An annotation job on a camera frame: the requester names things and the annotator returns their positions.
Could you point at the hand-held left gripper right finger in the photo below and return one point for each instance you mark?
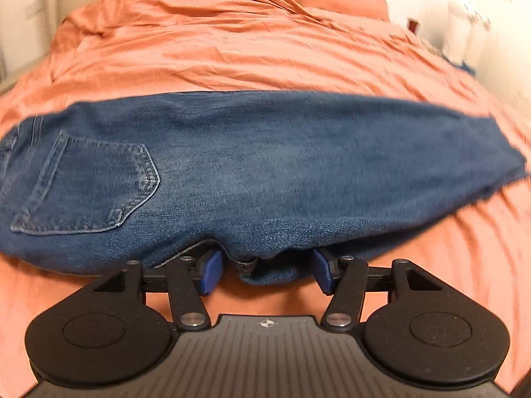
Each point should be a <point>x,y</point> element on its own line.
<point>322,268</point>

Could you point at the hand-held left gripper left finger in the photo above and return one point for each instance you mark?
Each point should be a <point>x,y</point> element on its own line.
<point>213,270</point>

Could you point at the blue denim pants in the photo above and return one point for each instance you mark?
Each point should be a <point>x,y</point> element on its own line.
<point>265,161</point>

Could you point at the orange bed cover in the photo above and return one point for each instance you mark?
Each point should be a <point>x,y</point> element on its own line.
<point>249,49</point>

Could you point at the red can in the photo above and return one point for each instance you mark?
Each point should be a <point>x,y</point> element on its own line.
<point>413,25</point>

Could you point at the white bedside object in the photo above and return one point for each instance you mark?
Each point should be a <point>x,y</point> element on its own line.
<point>464,20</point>

